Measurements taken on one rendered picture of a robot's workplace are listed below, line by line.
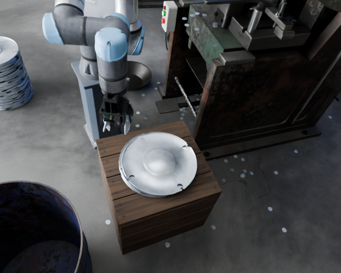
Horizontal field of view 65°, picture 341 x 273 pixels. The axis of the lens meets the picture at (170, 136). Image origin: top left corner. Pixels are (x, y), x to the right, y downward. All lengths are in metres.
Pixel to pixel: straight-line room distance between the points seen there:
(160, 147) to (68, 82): 1.06
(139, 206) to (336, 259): 1.00
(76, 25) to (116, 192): 0.56
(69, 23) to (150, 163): 0.55
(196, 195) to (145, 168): 0.21
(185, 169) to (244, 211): 0.52
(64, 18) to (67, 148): 0.92
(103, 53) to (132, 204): 0.54
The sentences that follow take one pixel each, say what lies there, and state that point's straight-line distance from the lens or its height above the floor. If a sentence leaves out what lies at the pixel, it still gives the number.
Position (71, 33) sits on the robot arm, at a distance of 0.78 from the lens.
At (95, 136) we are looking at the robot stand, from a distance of 1.52.
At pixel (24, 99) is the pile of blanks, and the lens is 1.86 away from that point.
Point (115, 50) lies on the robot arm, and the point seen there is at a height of 0.88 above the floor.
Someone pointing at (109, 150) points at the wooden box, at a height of 0.35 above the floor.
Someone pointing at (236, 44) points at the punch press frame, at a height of 0.64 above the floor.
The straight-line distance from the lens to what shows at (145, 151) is 1.07.
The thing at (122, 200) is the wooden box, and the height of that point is 0.35.
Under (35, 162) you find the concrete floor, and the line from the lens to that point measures 1.57.
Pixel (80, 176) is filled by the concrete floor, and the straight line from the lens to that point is 1.47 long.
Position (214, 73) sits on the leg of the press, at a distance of 1.14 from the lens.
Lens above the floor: 1.24
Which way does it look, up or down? 50 degrees down
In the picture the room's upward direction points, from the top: 10 degrees clockwise
